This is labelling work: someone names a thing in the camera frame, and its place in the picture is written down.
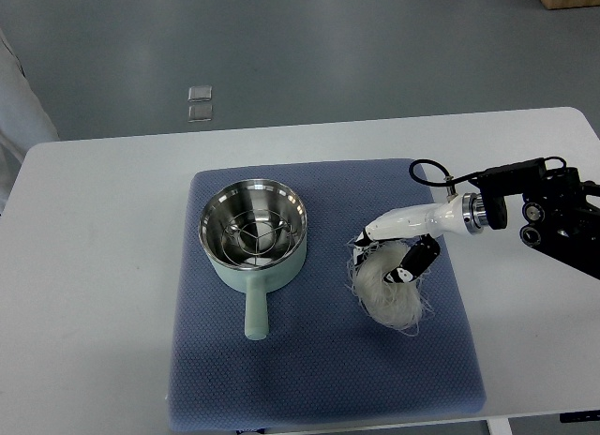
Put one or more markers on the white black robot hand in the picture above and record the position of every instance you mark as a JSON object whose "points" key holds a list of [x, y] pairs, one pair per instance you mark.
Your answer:
{"points": [[424, 223]]}

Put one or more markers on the white vermicelli bundle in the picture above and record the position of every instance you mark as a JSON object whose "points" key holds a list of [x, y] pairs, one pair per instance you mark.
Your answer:
{"points": [[400, 307]]}

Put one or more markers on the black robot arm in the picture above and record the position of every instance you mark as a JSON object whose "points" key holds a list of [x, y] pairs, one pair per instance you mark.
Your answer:
{"points": [[561, 223]]}

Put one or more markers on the mint green steel pot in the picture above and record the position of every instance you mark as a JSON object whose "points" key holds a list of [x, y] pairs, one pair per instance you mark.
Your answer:
{"points": [[255, 199]]}

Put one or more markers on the blue textured mat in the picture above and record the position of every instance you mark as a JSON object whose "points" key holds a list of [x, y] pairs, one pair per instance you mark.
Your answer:
{"points": [[324, 359]]}

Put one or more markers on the lower floor socket plate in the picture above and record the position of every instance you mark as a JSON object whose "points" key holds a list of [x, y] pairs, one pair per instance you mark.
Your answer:
{"points": [[200, 112]]}

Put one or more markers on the floor socket plate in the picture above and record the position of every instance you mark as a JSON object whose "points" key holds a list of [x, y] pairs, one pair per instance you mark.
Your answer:
{"points": [[199, 93], [200, 112]]}

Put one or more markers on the upper floor socket plate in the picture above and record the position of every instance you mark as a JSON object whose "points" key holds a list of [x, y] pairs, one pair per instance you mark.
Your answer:
{"points": [[199, 93]]}

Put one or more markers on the white cloth at left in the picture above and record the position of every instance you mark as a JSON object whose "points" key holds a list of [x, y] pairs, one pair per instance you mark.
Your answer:
{"points": [[24, 123]]}

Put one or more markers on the wire steaming rack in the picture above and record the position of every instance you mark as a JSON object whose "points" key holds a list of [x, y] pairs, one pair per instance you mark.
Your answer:
{"points": [[256, 243]]}

